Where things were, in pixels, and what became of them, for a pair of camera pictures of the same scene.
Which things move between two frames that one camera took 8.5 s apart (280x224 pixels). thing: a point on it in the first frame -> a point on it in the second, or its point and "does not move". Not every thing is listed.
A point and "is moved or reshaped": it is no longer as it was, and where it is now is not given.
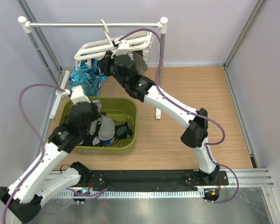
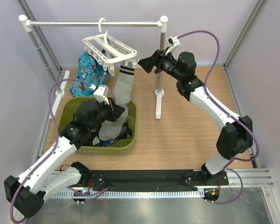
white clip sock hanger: [139, 41] is moved or reshaped
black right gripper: [104, 63] -> [157, 59]
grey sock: [106, 129] is moved or reshaped
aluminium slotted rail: [136, 194] does not move
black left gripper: [96, 115] -> [115, 110]
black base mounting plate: [154, 180] does not move
